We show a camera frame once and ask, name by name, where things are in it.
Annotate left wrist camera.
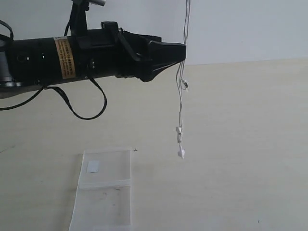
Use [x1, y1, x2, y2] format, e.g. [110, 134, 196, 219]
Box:
[72, 0, 106, 11]

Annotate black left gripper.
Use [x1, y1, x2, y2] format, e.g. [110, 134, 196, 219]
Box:
[76, 22, 186, 82]

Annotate clear plastic box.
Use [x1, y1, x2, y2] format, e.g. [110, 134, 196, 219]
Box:
[69, 148, 132, 231]

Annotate white wired earphones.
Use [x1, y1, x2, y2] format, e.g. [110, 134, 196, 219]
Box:
[176, 0, 192, 159]

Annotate white label sticker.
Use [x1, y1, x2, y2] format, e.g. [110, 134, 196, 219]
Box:
[86, 160, 100, 173]

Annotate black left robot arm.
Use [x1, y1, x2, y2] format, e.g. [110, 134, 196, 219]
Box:
[0, 22, 186, 99]

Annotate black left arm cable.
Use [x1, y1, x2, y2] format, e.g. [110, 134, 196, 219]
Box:
[0, 20, 107, 120]

